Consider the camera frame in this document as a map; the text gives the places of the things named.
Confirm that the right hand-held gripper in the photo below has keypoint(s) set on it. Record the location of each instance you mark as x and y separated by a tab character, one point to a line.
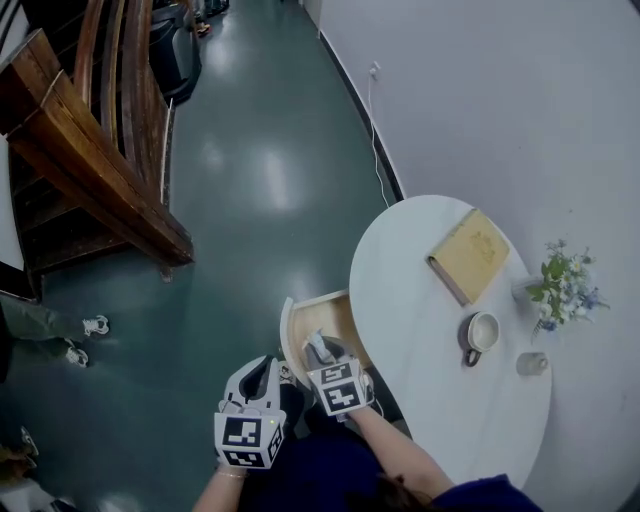
340	392

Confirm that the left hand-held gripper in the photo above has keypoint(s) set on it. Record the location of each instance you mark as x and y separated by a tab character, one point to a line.
245	435

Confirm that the wooden drawer with white front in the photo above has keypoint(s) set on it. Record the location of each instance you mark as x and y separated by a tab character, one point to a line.
320	312

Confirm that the person's left forearm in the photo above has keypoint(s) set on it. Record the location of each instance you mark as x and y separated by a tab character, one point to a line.
220	492

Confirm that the person's right forearm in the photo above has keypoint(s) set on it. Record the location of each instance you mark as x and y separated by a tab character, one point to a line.
400	450

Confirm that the person's white shoe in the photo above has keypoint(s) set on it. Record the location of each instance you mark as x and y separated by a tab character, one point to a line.
286	374

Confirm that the white curved table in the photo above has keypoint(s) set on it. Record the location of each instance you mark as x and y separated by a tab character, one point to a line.
400	300

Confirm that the person's navy clothing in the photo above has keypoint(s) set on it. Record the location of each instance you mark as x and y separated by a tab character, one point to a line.
320	475

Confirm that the beige ceramic cup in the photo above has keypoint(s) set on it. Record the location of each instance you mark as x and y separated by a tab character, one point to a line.
484	330

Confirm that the tan hardcover book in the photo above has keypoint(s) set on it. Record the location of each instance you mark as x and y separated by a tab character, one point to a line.
472	255

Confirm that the small frosted glass jar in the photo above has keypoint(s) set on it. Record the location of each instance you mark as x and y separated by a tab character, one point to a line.
532	363

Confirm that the small white vase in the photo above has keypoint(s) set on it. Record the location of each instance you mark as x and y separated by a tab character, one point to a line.
525	289

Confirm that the blue and white flower bouquet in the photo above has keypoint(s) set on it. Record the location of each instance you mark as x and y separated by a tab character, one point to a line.
567	290

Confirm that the dark wooden staircase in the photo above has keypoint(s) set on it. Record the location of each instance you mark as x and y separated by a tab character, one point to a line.
90	160

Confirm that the black bin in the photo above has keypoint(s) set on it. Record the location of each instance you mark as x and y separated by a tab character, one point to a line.
172	55

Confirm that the white wall outlet plug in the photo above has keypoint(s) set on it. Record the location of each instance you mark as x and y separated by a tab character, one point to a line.
375	70

